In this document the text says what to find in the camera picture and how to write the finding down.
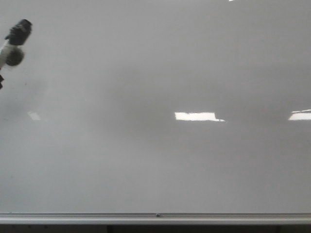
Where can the white glossy whiteboard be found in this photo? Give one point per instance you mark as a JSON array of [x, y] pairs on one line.
[[170, 106]]

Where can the aluminium whiteboard tray rail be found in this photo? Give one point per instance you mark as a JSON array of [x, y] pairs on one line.
[[155, 218]]

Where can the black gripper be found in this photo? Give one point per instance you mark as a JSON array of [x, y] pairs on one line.
[[19, 33]]

